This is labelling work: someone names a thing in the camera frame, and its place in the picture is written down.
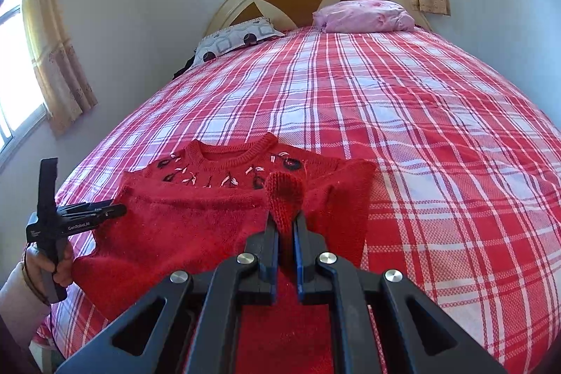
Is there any dark cloth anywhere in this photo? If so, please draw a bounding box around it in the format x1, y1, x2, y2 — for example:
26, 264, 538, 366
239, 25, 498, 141
173, 56, 196, 80

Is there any person's left hand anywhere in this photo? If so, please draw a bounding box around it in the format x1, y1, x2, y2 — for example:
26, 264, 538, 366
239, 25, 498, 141
24, 243, 76, 291

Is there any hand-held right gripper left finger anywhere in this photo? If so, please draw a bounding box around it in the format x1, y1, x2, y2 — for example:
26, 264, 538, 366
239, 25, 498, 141
57, 213, 280, 374

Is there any pink pillow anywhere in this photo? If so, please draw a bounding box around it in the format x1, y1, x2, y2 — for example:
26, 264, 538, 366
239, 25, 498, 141
312, 0, 415, 34

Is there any side window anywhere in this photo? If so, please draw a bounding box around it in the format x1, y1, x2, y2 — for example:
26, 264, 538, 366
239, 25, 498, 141
0, 0, 47, 164

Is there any grey patterned pillow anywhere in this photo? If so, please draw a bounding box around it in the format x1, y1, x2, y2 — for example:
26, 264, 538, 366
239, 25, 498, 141
191, 18, 285, 68

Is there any person's left forearm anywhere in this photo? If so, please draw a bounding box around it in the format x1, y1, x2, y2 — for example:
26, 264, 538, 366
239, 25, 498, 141
0, 260, 52, 353

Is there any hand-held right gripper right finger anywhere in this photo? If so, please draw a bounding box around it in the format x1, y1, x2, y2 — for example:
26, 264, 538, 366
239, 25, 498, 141
293, 213, 505, 374

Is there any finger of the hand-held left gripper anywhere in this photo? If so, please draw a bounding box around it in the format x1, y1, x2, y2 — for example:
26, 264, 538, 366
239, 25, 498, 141
66, 205, 128, 226
57, 201, 113, 218

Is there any red embroidered sweater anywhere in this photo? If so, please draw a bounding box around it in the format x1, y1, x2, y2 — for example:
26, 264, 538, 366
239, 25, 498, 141
72, 133, 378, 374

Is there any bed with red plaid blanket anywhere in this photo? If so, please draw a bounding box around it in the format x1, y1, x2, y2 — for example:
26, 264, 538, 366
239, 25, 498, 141
33, 26, 561, 374

